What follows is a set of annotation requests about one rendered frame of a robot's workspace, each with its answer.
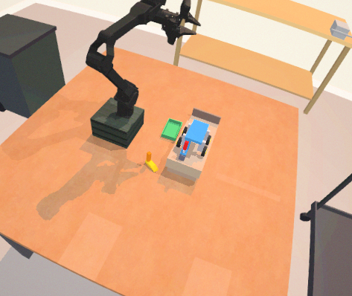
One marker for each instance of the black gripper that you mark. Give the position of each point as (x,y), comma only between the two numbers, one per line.
(184,14)

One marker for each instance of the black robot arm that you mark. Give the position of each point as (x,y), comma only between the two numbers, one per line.
(140,13)

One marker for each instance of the yellow chock with orange handle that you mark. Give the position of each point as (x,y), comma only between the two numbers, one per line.
(150,163)

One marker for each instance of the green tray floor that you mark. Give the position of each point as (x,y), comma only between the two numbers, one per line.
(172,129)

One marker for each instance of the red-headed metal pin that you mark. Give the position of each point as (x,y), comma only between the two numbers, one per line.
(185,146)

